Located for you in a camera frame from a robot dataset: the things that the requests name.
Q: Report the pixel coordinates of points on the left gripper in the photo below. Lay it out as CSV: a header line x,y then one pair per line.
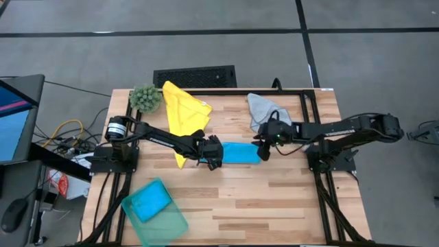
x,y
211,151

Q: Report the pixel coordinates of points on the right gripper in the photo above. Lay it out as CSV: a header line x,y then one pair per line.
x,y
278,132

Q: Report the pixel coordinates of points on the grey microfiber towel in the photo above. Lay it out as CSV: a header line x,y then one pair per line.
x,y
262,108

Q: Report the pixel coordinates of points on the yellow microfiber towel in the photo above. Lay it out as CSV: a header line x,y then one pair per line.
x,y
185,113

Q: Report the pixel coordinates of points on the translucent green plastic bin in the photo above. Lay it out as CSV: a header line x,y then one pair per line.
x,y
161,228

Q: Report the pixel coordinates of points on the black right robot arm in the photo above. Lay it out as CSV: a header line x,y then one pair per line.
x,y
343,128

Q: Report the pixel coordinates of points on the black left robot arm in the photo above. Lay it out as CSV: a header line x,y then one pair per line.
x,y
157,139

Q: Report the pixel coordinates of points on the spiky green artificial plant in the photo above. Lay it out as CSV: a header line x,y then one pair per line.
x,y
145,97

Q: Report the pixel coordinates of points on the white sticker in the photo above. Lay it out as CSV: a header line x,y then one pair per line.
x,y
327,89

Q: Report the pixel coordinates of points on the white paper sheet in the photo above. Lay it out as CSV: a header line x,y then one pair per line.
x,y
82,159

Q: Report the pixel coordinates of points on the red and white bag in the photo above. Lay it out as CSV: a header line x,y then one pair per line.
x,y
63,185

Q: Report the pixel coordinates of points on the black desk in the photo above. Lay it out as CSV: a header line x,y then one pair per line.
x,y
20,185

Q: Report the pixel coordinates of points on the computer monitor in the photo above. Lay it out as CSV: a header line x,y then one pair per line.
x,y
17,120

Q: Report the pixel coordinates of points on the black computer mouse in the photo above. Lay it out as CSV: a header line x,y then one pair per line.
x,y
13,216

